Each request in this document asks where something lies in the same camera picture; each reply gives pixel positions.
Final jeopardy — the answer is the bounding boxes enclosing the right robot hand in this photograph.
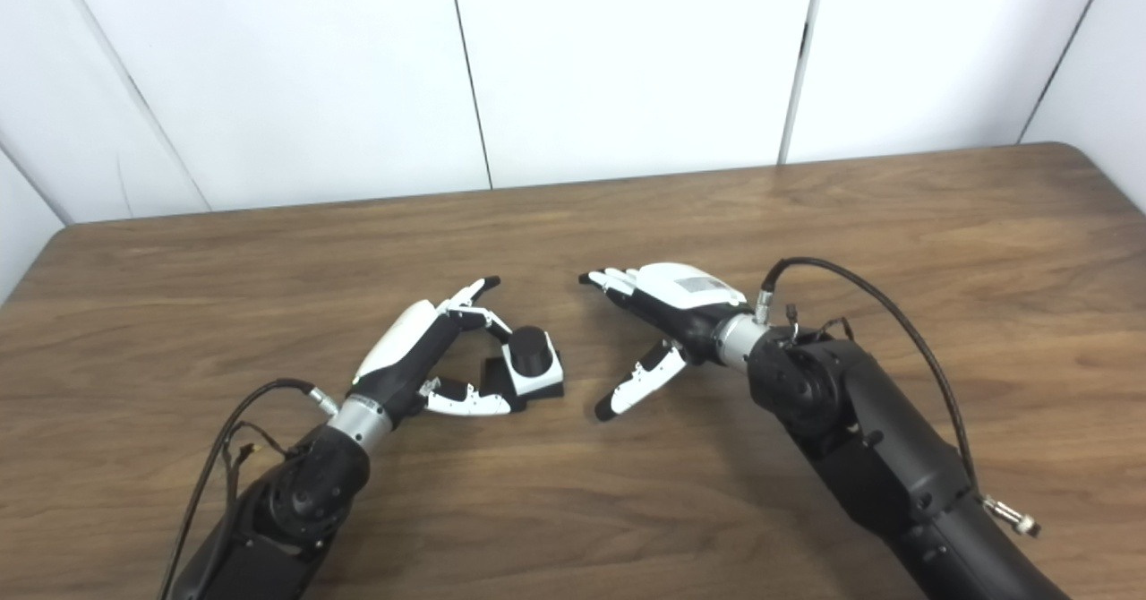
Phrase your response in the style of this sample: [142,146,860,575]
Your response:
[578,262,748,422]

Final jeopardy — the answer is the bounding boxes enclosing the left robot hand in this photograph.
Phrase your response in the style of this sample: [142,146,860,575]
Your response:
[352,276,513,422]

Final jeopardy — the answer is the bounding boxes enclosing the black peg with base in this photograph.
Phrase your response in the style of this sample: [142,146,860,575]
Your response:
[483,325,567,413]

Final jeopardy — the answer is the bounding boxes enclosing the white square piece with hole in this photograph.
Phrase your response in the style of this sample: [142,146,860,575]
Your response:
[501,340,565,398]

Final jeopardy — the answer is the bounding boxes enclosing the right thin arm wires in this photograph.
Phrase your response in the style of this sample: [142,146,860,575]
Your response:
[786,304,857,347]

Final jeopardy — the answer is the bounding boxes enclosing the thin arm wires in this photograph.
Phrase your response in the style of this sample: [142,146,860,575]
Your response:
[786,304,857,347]
[222,421,289,504]

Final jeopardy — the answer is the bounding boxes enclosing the left thin arm wires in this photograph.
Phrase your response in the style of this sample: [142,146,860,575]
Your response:
[222,421,289,504]

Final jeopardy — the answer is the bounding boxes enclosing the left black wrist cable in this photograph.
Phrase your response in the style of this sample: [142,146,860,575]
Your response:
[159,379,339,600]

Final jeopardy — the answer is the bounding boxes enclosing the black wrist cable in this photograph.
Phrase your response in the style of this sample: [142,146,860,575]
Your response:
[159,379,339,600]
[757,257,1042,538]

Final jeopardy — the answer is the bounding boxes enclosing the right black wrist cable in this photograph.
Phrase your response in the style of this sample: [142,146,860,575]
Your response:
[757,257,1042,538]

